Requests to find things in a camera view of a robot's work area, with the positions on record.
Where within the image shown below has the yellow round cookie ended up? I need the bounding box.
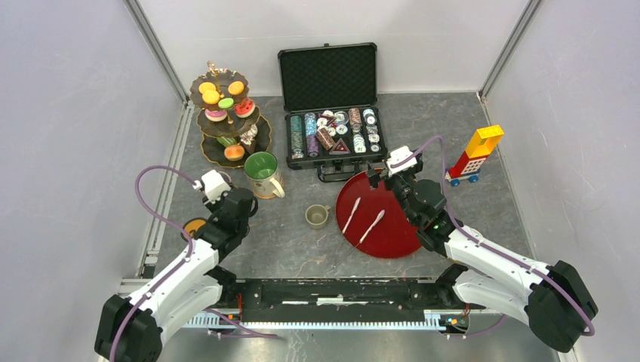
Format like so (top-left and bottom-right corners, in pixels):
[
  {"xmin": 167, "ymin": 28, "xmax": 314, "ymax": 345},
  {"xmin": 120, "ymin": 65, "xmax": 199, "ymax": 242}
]
[{"xmin": 228, "ymin": 81, "xmax": 245, "ymax": 96}]

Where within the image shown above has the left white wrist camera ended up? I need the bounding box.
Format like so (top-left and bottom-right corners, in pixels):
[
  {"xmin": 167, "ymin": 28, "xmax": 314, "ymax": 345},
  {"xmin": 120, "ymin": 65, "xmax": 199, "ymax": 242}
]
[{"xmin": 192, "ymin": 170, "xmax": 232, "ymax": 196}]

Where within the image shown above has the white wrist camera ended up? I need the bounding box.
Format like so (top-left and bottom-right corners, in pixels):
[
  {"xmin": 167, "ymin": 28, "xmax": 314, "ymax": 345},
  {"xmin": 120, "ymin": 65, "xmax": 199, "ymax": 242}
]
[
  {"xmin": 385, "ymin": 146, "xmax": 417, "ymax": 176},
  {"xmin": 192, "ymin": 170, "xmax": 232, "ymax": 196}
]

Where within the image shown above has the red frosted donut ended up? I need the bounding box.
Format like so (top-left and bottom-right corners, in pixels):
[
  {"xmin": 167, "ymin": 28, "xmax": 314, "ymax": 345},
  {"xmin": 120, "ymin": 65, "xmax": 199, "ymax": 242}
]
[{"xmin": 234, "ymin": 98, "xmax": 256, "ymax": 118}]

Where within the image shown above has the toy block tower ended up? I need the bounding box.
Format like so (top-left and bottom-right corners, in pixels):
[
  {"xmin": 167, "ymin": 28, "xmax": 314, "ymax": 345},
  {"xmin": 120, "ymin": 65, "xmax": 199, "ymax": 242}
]
[{"xmin": 445, "ymin": 124, "xmax": 504, "ymax": 186}]

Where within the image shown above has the orange peach bun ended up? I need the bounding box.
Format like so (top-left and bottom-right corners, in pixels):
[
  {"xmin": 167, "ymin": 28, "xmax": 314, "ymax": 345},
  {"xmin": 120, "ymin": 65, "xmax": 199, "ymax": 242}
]
[{"xmin": 223, "ymin": 144, "xmax": 245, "ymax": 162}]

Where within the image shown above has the small grey-green cup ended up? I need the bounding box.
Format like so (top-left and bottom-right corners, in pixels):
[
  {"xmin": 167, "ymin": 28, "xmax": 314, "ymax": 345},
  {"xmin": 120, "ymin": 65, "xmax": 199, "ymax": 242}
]
[{"xmin": 305, "ymin": 204, "xmax": 331, "ymax": 229}]

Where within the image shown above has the chocolate cake slice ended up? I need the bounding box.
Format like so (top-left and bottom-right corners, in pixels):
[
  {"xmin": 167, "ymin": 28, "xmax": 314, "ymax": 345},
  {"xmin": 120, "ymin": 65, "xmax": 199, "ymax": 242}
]
[{"xmin": 241, "ymin": 138, "xmax": 257, "ymax": 157}]

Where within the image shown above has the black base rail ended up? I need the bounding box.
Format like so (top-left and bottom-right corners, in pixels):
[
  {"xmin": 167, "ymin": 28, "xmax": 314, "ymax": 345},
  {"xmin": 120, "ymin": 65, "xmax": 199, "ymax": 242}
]
[{"xmin": 186, "ymin": 265, "xmax": 475, "ymax": 333}]

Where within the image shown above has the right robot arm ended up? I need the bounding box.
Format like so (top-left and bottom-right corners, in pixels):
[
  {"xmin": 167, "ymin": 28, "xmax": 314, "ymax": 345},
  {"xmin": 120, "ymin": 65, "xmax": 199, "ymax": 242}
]
[{"xmin": 365, "ymin": 158, "xmax": 598, "ymax": 353}]

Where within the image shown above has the orange waffle biscuit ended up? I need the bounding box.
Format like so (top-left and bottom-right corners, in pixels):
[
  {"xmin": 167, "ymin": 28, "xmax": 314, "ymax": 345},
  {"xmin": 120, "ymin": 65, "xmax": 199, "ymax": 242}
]
[{"xmin": 198, "ymin": 81, "xmax": 217, "ymax": 94}]

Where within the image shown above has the green macaron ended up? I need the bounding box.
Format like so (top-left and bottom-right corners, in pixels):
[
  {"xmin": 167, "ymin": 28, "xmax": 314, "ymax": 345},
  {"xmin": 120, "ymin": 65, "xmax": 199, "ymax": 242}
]
[{"xmin": 217, "ymin": 97, "xmax": 235, "ymax": 110}]

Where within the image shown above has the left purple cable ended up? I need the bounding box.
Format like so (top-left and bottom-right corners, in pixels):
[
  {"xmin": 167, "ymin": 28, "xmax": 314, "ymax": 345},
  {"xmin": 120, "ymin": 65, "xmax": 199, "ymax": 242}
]
[{"xmin": 108, "ymin": 165, "xmax": 278, "ymax": 362}]

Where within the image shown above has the white striped donut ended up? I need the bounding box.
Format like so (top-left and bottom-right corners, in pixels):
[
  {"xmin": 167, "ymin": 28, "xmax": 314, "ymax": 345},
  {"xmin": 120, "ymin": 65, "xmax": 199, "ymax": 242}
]
[{"xmin": 241, "ymin": 124, "xmax": 258, "ymax": 145}]

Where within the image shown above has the orange round biscuit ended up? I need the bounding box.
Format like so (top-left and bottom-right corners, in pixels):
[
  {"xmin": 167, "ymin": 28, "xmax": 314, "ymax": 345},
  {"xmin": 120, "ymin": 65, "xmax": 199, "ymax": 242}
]
[{"xmin": 202, "ymin": 90, "xmax": 220, "ymax": 105}]

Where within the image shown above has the white rectangular pastry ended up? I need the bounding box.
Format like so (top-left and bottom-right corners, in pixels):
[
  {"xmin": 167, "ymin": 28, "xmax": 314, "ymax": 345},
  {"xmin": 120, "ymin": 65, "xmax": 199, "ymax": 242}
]
[{"xmin": 217, "ymin": 137, "xmax": 238, "ymax": 148}]

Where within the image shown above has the green bowl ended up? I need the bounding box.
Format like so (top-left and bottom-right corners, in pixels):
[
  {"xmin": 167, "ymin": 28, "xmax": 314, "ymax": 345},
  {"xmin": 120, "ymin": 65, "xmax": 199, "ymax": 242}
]
[{"xmin": 244, "ymin": 152, "xmax": 285, "ymax": 199}]

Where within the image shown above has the orange black coaster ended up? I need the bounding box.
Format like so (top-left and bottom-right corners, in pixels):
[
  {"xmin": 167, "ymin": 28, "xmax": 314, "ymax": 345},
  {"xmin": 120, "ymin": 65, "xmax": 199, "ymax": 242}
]
[{"xmin": 183, "ymin": 217, "xmax": 207, "ymax": 239}]

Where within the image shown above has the three-tier dessert stand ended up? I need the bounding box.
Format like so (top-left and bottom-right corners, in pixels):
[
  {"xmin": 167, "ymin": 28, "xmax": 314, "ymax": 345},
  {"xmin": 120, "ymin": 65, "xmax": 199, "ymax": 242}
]
[{"xmin": 189, "ymin": 60, "xmax": 272, "ymax": 169}]

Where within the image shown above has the purple cable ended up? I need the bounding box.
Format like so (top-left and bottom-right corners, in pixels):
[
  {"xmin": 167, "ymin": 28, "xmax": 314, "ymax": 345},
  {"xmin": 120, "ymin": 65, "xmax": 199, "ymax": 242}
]
[
  {"xmin": 108, "ymin": 165, "xmax": 278, "ymax": 362},
  {"xmin": 389, "ymin": 134, "xmax": 596, "ymax": 338}
]

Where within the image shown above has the red round tray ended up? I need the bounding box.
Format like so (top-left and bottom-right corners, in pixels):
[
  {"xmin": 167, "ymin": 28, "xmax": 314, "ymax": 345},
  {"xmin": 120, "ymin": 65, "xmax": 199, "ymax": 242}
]
[{"xmin": 335, "ymin": 172, "xmax": 422, "ymax": 259}]

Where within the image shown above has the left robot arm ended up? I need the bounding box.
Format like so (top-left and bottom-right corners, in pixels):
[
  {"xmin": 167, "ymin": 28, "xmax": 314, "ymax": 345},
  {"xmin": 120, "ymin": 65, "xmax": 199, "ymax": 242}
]
[{"xmin": 94, "ymin": 188, "xmax": 257, "ymax": 361}]

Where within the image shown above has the black poker chip case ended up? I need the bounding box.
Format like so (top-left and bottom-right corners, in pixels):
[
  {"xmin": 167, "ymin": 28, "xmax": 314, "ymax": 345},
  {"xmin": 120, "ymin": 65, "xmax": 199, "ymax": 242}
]
[{"xmin": 277, "ymin": 42, "xmax": 387, "ymax": 183}]

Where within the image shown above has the beige purple mug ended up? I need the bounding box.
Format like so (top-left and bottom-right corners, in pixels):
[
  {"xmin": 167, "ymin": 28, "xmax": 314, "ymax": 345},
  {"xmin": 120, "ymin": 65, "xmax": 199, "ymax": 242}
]
[{"xmin": 219, "ymin": 171, "xmax": 232, "ymax": 183}]

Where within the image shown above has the pink frosted donut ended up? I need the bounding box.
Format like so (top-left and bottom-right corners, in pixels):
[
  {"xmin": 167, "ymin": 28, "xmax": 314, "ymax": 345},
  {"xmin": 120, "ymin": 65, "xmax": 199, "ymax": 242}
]
[{"xmin": 205, "ymin": 109, "xmax": 228, "ymax": 122}]

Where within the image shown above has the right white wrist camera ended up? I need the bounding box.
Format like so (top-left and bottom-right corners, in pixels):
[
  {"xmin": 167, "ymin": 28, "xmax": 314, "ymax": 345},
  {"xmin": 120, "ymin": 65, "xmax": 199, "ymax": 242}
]
[{"xmin": 385, "ymin": 146, "xmax": 417, "ymax": 176}]

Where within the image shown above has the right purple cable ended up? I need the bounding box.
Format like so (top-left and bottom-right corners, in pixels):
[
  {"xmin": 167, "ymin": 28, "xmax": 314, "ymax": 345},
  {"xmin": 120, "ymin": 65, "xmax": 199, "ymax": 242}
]
[{"xmin": 389, "ymin": 134, "xmax": 596, "ymax": 338}]

